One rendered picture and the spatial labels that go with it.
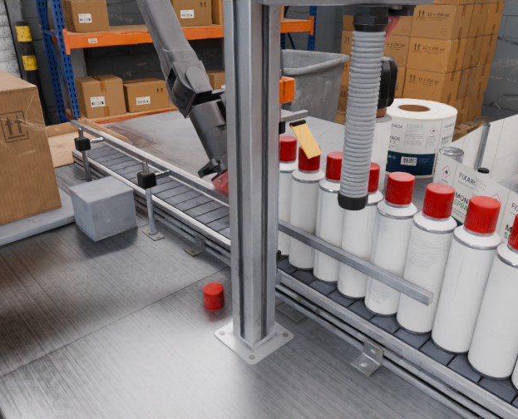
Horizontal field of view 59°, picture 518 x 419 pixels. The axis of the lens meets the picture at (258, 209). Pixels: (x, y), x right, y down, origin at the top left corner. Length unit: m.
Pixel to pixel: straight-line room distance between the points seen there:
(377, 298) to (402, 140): 0.55
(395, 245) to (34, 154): 0.75
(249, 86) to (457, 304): 0.36
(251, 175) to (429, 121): 0.66
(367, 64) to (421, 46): 3.71
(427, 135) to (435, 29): 3.02
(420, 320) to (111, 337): 0.44
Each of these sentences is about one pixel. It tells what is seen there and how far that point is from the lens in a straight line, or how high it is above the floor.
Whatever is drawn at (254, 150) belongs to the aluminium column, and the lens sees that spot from 0.53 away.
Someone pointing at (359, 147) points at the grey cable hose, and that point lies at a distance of 0.50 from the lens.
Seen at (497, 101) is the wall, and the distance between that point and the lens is 5.56.
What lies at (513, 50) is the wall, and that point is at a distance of 5.46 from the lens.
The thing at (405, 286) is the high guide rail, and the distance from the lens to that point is 0.62.
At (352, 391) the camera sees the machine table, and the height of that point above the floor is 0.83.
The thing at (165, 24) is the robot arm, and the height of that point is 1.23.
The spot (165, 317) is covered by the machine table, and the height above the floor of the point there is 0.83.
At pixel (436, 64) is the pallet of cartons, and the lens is 4.13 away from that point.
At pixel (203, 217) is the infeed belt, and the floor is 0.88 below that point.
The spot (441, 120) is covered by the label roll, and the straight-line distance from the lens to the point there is 1.15.
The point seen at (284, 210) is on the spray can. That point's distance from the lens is 0.75.
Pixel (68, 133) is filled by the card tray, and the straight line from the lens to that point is 1.74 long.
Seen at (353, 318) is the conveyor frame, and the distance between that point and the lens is 0.68.
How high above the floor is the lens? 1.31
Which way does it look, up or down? 26 degrees down
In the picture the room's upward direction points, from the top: straight up
